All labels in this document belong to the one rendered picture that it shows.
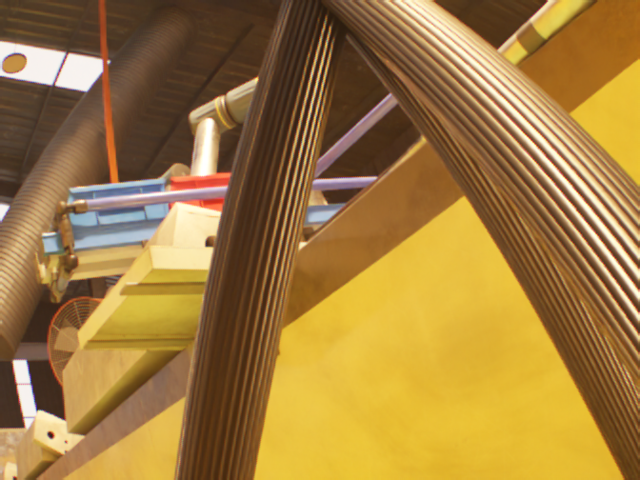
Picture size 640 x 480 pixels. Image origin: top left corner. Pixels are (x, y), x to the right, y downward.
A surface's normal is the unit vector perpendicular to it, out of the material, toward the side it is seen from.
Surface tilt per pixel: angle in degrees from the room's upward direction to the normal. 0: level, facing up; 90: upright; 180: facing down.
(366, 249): 90
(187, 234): 90
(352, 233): 90
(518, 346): 90
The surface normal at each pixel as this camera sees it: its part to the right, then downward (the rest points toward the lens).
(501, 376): -0.80, 0.00
